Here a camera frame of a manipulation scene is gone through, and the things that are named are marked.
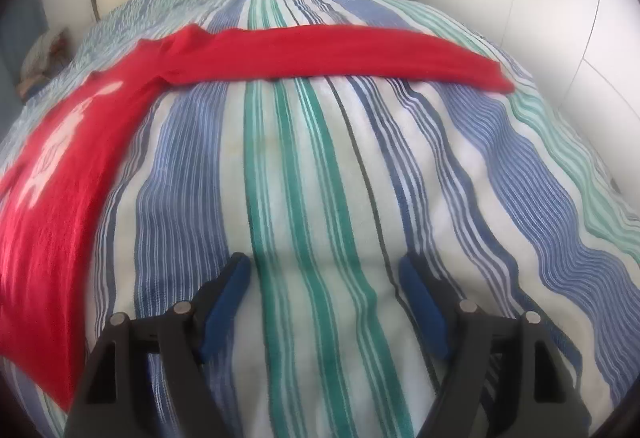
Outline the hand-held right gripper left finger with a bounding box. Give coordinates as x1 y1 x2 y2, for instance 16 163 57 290
64 252 252 438

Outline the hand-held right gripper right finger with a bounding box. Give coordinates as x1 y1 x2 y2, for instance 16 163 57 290
397 252 601 438

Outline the red shirt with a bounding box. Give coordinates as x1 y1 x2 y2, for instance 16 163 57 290
0 24 517 411

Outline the pile of clothes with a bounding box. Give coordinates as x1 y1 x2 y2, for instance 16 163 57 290
17 28 76 101

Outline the striped bedspread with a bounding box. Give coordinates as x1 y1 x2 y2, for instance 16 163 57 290
0 0 640 438

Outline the blue curtain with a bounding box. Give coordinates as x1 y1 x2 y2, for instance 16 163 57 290
0 0 47 83

